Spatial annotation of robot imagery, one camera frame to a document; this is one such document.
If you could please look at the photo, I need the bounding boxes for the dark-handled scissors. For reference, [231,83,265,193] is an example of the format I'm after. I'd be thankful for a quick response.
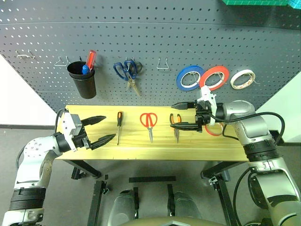
[127,61,143,90]

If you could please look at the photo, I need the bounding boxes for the red-handled scissors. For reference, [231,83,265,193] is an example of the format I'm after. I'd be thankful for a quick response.
[140,112,158,144]

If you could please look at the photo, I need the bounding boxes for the silver robot foot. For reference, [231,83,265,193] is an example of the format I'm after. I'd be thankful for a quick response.
[110,189,137,221]
[173,190,203,219]

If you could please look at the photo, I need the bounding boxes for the narrow black floor strip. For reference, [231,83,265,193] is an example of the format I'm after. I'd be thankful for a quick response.
[133,187,140,218]
[166,183,175,216]

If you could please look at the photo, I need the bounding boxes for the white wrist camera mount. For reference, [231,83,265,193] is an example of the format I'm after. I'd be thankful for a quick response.
[61,112,83,153]
[196,86,218,125]

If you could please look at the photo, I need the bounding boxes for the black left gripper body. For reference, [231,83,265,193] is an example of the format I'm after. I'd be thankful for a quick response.
[72,118,95,151]

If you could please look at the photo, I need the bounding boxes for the silver left robot foot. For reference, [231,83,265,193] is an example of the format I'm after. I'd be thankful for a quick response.
[110,189,137,221]

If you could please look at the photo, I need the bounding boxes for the green plastic crate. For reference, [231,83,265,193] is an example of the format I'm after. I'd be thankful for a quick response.
[221,0,289,6]

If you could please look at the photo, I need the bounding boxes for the white tape roll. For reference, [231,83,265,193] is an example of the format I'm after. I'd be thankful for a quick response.
[230,69,256,90]

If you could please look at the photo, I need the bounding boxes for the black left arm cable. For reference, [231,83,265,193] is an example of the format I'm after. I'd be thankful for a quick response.
[15,108,67,171]

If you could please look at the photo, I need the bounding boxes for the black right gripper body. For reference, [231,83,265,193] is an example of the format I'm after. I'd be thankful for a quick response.
[194,100,214,134]

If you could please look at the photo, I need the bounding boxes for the blue tape roll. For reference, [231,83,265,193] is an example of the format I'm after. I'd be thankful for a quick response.
[176,65,205,91]

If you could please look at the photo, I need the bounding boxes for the red tape roll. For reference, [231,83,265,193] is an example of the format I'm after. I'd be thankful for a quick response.
[204,122,223,137]
[199,65,230,92]

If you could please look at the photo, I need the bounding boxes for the grey metal pegboard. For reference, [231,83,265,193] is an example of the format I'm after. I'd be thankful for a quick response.
[0,0,301,114]

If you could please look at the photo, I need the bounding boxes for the silver right robot foot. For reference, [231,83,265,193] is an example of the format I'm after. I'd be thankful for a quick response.
[173,190,203,219]

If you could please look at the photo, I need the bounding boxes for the black plastic cup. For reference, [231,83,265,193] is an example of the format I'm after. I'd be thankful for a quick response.
[66,61,97,99]

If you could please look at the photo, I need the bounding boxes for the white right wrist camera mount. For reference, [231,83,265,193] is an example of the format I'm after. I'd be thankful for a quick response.
[196,86,218,125]

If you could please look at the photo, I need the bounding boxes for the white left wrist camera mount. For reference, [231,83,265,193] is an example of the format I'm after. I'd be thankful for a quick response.
[61,112,83,153]

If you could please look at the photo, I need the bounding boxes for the dark olive robot torso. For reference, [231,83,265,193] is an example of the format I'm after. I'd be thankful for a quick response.
[112,216,228,226]

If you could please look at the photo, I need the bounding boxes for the black metal table leg frame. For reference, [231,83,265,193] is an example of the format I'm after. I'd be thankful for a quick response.
[200,161,250,226]
[63,159,109,226]

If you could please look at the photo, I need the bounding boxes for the wide black floor tape strip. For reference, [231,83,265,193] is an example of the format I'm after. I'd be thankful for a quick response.
[128,176,176,183]

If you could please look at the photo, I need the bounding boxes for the orange and black pliers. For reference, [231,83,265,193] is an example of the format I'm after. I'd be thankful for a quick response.
[169,113,182,144]

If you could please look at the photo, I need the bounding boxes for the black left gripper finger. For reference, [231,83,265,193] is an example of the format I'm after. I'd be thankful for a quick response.
[81,115,107,127]
[90,133,117,151]

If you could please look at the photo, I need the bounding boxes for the orange and black screwdriver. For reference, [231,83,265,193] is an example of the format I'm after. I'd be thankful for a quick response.
[116,111,124,146]

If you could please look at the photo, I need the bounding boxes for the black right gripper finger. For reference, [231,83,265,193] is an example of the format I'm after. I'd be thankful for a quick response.
[171,100,197,111]
[169,121,203,133]

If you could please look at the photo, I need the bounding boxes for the blue-handled scissors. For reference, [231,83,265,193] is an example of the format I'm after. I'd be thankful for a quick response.
[113,60,141,96]

